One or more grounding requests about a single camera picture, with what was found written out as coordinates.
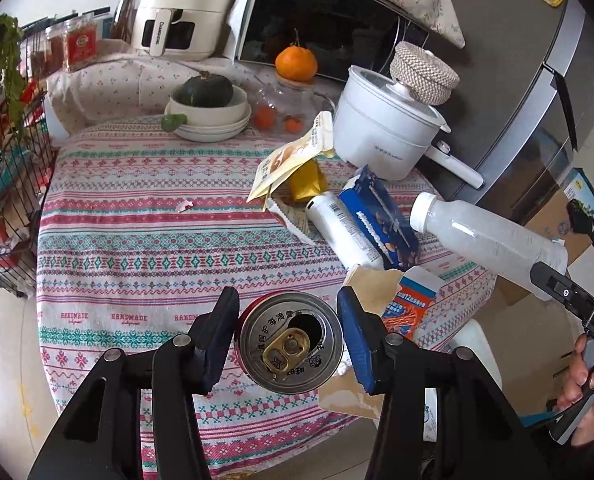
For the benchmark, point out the woven round basket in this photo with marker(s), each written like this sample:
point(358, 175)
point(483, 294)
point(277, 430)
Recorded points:
point(424, 72)

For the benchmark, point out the large orange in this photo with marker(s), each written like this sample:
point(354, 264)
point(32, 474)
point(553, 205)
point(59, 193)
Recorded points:
point(297, 64)

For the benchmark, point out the plain cardboard box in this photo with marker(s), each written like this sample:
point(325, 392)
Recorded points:
point(532, 350)

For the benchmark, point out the dried brown twigs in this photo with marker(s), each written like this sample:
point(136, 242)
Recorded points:
point(127, 15)

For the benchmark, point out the blue cookie box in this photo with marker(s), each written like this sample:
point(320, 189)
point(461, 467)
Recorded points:
point(377, 220)

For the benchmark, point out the cardboard box with blue picture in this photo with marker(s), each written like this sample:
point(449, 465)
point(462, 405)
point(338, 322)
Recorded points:
point(552, 215)

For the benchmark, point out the white air fryer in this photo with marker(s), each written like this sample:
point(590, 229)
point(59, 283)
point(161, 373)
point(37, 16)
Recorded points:
point(187, 0)

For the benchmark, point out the grey refrigerator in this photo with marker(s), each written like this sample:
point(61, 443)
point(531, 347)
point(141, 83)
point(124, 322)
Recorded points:
point(502, 60)

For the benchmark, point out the green leafy plant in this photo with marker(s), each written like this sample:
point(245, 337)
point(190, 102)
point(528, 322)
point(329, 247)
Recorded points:
point(2, 55)

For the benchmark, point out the striped patterned tablecloth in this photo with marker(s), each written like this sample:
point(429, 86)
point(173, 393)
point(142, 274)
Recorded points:
point(127, 260)

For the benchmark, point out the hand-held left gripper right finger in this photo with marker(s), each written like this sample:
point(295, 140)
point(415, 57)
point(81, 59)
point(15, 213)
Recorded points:
point(356, 345)

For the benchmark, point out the yellow crumpled wrapper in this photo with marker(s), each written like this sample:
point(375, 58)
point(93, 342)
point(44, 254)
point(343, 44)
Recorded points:
point(307, 185)

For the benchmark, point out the small red tomato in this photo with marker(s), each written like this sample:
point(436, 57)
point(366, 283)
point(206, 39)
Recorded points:
point(293, 124)
point(265, 117)

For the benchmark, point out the small green object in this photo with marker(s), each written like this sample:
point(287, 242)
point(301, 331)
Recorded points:
point(172, 121)

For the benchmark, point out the small white bottle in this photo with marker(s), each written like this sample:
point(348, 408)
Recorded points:
point(337, 230)

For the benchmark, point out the brown paper bag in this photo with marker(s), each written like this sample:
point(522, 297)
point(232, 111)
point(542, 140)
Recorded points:
point(372, 285)

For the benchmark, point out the dark spice jar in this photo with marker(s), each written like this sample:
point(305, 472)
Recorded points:
point(55, 50)

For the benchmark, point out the white serrated wrapper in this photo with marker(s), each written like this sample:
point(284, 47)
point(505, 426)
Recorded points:
point(292, 220)

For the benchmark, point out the orange and blue carton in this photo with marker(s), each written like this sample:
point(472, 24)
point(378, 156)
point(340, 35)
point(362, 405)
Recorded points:
point(407, 310)

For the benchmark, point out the large translucent plastic bottle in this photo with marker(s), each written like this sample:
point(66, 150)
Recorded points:
point(477, 240)

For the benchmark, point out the red and white paper scrap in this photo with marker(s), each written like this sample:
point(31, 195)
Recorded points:
point(184, 206)

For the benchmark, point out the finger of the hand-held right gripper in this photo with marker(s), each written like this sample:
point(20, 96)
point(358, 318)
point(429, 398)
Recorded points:
point(559, 287)

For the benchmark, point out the glass jar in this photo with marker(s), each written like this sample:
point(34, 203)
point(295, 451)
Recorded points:
point(277, 97)

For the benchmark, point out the beige snack packet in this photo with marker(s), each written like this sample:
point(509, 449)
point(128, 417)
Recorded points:
point(287, 160)

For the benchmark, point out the red label spice jar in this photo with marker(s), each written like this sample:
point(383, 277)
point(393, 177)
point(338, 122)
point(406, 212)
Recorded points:
point(81, 42)

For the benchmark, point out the red drink can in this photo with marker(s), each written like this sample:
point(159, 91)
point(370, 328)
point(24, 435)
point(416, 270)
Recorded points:
point(277, 332)

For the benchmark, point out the black microwave oven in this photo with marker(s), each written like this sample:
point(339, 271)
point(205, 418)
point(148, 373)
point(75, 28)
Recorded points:
point(327, 25)

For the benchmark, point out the dark green squash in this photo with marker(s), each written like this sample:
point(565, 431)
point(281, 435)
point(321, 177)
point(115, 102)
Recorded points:
point(207, 90)

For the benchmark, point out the white ceramic bowl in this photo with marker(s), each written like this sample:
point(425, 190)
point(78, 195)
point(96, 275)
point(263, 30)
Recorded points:
point(212, 114)

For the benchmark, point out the white electric pot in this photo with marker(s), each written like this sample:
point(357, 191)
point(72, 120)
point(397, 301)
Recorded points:
point(377, 130)

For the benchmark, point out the white floral cloth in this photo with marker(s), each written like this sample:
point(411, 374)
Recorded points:
point(117, 85)

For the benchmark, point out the person's right hand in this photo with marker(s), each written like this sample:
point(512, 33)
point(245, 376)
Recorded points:
point(574, 375)

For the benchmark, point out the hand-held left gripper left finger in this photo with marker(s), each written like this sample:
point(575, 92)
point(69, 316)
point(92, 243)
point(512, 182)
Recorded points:
point(218, 345)

